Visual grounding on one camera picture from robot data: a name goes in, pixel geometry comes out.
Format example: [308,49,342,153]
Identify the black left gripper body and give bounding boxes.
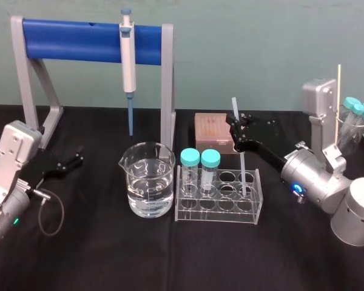
[19,147,62,189]

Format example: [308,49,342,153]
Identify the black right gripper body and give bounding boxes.
[244,117,295,176]

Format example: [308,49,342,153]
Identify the brown pipette tip box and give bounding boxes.
[195,112,235,155]

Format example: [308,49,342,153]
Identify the clear acrylic tube rack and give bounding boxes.
[175,165,263,225]

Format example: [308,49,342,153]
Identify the glass beaker with water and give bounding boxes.
[118,142,176,218]

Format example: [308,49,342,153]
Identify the thin wooden stick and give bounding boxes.
[333,64,342,144]

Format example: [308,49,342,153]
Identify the glass beaker holding tubes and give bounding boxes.
[335,116,364,153]

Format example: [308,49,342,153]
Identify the black table cloth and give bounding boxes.
[0,104,364,291]

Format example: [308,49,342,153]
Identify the white pipette with blue tip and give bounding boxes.
[118,8,137,138]

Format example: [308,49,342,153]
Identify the grey pipette stand blue bar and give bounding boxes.
[10,15,177,152]

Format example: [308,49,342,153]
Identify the thin dark cable silver plug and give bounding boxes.
[27,187,65,236]

